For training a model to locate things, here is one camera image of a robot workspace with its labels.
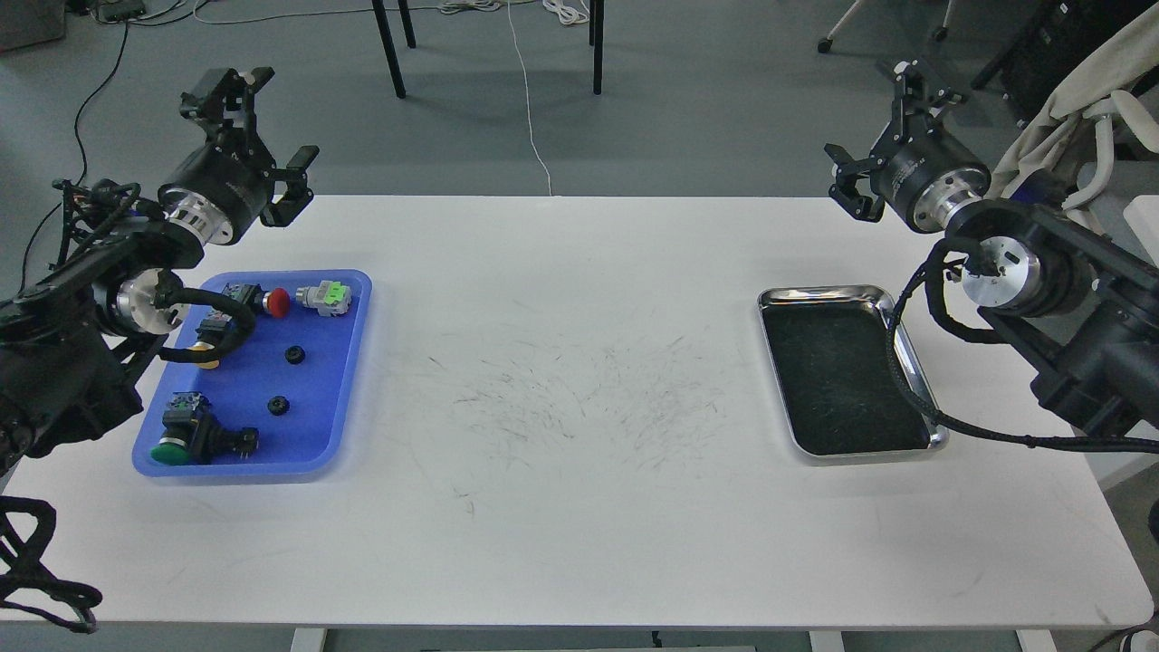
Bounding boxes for silver metal tray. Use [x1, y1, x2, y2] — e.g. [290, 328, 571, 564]
[757, 284, 952, 464]

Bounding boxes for white cable on floor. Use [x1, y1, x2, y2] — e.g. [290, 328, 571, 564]
[442, 0, 589, 197]

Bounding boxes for green push button switch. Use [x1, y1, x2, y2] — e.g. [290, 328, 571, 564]
[150, 391, 260, 466]

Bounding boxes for yellow push button switch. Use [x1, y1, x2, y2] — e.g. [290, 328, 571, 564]
[189, 310, 233, 351]

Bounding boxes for small black gear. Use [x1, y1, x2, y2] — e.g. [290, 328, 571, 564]
[267, 395, 291, 417]
[284, 345, 306, 366]

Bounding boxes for black cable on floor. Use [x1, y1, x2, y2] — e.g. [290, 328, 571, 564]
[19, 0, 211, 291]

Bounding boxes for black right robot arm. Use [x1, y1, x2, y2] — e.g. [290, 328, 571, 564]
[824, 59, 1158, 455]

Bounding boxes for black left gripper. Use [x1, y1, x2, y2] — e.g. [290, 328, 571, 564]
[158, 66, 320, 246]

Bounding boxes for grey green switch part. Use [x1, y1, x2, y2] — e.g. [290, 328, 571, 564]
[294, 280, 353, 317]

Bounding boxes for white rolling chair base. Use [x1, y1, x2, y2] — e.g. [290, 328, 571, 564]
[818, 0, 961, 53]

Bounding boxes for red push button switch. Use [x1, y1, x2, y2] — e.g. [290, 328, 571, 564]
[221, 283, 292, 318]

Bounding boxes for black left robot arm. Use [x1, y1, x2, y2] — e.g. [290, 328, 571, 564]
[1, 67, 319, 472]

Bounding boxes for white chair with beige cloth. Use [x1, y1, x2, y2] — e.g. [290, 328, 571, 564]
[985, 5, 1158, 264]

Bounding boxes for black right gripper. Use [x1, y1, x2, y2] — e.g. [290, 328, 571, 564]
[823, 59, 991, 234]

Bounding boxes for black chair legs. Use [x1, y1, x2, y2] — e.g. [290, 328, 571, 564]
[371, 0, 606, 98]

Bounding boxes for blue plastic tray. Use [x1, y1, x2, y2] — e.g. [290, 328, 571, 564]
[131, 269, 373, 483]

